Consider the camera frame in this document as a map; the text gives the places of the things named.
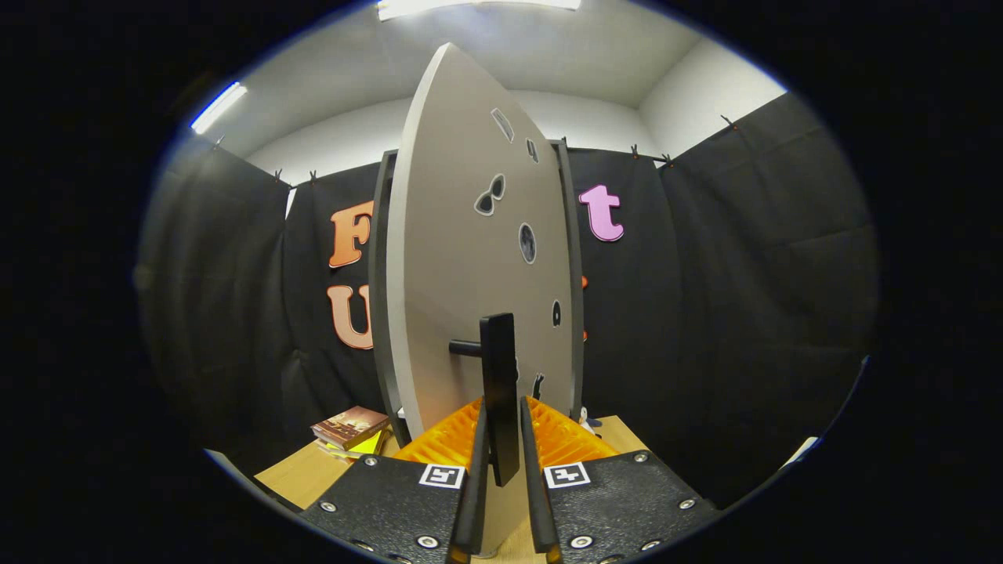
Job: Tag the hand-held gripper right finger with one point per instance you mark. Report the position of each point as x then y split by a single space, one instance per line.
534 501

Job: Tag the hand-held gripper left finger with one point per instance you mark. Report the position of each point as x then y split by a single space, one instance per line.
475 501

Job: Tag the dark grey shoe cabinet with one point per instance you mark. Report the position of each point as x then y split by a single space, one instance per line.
380 313

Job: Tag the beige shoe cabinet door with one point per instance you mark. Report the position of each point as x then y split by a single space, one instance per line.
447 274

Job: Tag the yellow book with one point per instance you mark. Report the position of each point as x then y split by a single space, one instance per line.
364 446

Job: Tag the brown cover book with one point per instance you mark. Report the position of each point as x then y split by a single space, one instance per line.
349 424

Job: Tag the black backdrop cloth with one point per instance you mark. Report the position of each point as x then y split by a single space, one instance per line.
705 313

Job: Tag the narrow ceiling light strip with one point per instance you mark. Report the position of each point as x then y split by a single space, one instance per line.
219 107

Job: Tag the long ceiling light panel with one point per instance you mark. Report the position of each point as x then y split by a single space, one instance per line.
478 6

